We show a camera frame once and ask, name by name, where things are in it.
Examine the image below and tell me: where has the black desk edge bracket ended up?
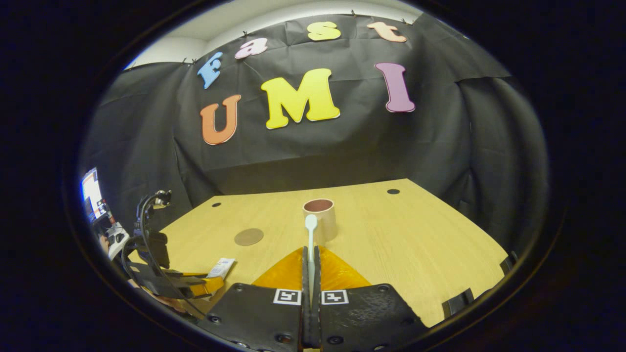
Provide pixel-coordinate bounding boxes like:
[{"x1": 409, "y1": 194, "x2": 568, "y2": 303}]
[
  {"x1": 499, "y1": 251, "x2": 519, "y2": 275},
  {"x1": 442, "y1": 288, "x2": 475, "y2": 319}
]

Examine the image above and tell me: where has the beige cup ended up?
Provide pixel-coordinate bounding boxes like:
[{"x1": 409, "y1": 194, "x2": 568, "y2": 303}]
[{"x1": 303, "y1": 198, "x2": 338, "y2": 246}]

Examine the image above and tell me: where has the pale green toothbrush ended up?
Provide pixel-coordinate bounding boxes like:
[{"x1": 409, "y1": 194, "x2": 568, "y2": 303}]
[{"x1": 305, "y1": 214, "x2": 318, "y2": 304}]

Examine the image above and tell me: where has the black backdrop cloth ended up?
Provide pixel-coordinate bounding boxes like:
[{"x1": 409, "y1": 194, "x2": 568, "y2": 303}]
[{"x1": 81, "y1": 12, "x2": 548, "y2": 255}]

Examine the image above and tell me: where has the white toothpaste tube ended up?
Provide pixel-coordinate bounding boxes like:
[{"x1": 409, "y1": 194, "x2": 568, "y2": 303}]
[{"x1": 208, "y1": 258, "x2": 235, "y2": 280}]

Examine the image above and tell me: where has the wooden desktop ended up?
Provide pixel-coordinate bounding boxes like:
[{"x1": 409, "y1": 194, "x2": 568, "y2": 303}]
[{"x1": 128, "y1": 178, "x2": 509, "y2": 328}]

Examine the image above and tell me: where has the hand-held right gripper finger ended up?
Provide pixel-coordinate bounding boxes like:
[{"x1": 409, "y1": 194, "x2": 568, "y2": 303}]
[
  {"x1": 198, "y1": 246, "x2": 313, "y2": 352},
  {"x1": 313, "y1": 246, "x2": 431, "y2": 352}
]

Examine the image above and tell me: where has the round brown coaster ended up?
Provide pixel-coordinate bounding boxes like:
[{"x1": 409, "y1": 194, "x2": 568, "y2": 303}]
[{"x1": 234, "y1": 228, "x2": 264, "y2": 246}]

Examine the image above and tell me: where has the computer monitor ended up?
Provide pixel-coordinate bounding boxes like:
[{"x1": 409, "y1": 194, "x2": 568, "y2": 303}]
[{"x1": 81, "y1": 168, "x2": 107, "y2": 223}]

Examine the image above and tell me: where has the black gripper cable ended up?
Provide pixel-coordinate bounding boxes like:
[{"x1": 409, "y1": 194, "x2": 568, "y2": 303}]
[{"x1": 121, "y1": 193, "x2": 206, "y2": 319}]

